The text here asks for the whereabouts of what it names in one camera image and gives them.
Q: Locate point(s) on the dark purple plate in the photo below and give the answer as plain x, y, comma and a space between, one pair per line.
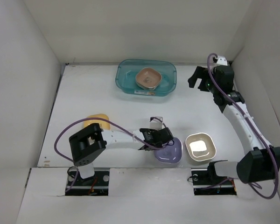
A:
171, 154

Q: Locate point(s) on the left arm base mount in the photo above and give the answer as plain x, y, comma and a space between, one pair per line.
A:
97, 185

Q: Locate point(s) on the brown plate with panda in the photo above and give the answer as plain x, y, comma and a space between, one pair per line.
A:
148, 79

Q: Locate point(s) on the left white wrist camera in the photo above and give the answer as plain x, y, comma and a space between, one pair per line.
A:
156, 123

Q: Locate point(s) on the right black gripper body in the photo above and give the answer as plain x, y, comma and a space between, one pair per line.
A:
209, 86

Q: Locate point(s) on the yellow plate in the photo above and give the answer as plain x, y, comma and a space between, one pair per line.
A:
103, 124

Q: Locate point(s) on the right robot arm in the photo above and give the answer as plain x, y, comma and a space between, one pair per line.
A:
261, 161

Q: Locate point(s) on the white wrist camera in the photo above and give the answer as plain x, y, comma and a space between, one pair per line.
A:
220, 60
156, 123

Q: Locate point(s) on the beige plate front right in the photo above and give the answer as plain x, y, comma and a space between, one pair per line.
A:
200, 147

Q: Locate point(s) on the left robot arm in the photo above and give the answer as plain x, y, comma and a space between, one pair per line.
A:
89, 143

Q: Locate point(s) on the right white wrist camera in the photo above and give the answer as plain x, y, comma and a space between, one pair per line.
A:
220, 60

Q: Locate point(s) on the teal plastic bin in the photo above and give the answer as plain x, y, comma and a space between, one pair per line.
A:
128, 69

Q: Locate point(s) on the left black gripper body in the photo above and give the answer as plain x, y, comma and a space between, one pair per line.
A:
151, 130

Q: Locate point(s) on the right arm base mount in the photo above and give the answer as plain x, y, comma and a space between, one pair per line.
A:
206, 185

